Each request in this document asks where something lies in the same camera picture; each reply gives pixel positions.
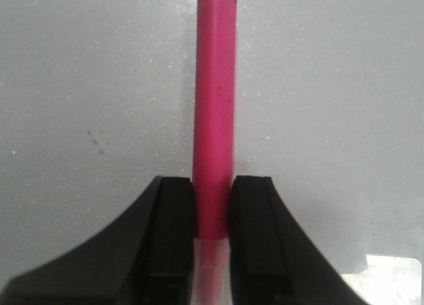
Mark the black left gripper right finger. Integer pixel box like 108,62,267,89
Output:
226,175,368,305

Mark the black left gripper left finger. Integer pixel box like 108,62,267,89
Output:
0,175,199,305

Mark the pink highlighter pen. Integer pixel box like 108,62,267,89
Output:
191,0,237,304

